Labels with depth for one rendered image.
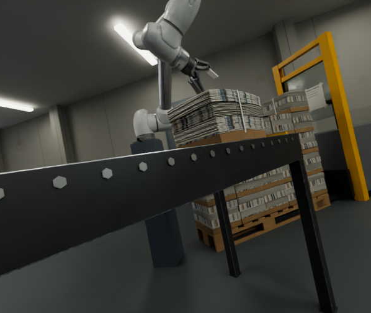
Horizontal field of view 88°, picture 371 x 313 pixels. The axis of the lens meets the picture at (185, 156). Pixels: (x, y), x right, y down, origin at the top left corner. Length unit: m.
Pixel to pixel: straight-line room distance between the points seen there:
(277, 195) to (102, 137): 4.45
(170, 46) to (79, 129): 5.22
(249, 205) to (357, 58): 3.69
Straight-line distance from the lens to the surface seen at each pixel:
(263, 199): 1.96
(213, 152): 0.48
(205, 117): 0.79
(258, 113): 1.03
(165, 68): 1.51
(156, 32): 0.89
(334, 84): 2.73
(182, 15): 0.91
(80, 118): 5.97
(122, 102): 5.20
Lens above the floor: 0.77
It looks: 2 degrees up
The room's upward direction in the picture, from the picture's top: 11 degrees counter-clockwise
